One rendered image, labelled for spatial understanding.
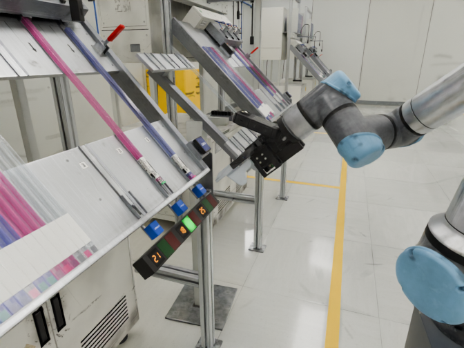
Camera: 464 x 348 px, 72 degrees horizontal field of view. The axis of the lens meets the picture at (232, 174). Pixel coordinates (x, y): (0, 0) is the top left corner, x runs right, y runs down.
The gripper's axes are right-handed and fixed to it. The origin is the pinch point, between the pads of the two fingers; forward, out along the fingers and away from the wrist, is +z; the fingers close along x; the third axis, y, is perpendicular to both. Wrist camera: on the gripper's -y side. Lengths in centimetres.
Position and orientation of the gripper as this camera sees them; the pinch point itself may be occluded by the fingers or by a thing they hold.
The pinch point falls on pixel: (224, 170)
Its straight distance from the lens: 81.0
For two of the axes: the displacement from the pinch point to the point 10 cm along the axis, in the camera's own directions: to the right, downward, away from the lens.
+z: -7.0, 5.5, 4.6
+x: 3.3, -3.2, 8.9
